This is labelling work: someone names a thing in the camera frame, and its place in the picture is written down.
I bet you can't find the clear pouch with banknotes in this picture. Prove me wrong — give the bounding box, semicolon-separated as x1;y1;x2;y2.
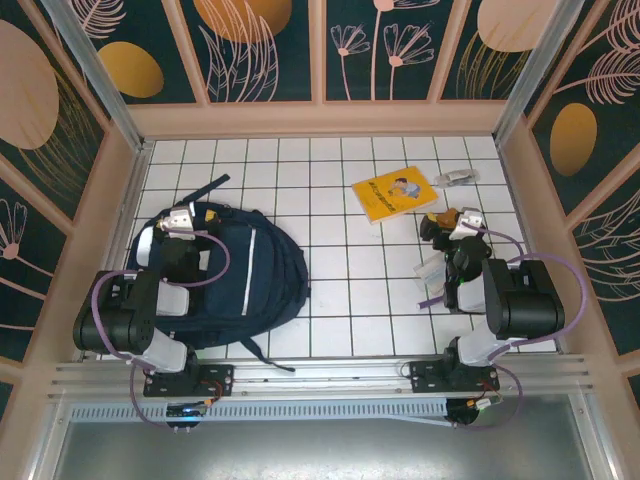
412;252;449;296

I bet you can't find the yellow picture book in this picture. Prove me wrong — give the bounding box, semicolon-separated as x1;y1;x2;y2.
351;165;440;226

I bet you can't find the navy blue backpack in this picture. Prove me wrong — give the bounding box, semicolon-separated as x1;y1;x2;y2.
124;173;310;374

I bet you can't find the grey metal sheet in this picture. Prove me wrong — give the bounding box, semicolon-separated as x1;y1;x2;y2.
52;418;604;480

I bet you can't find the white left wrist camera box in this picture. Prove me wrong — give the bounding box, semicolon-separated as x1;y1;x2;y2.
167;203;196;237

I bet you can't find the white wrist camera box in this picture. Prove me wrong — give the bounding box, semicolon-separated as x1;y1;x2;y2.
167;203;196;237
451;207;485;240

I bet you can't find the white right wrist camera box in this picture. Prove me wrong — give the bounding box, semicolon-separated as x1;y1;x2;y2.
451;207;485;240

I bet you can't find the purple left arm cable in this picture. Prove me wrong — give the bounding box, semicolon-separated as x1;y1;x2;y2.
92;230;233;431

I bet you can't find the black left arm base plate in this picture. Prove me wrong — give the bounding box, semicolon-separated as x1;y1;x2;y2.
143;363;235;399

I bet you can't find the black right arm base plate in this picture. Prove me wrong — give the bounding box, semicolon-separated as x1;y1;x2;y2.
409;360;501;394

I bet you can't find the aluminium frame post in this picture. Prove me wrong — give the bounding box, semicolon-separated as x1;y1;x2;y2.
42;0;154;154
491;0;587;144

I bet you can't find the aluminium mounting rail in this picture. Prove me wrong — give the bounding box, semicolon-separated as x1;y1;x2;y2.
49;354;596;400

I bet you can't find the grey slotted cable duct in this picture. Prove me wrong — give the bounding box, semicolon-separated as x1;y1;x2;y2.
69;397;451;426

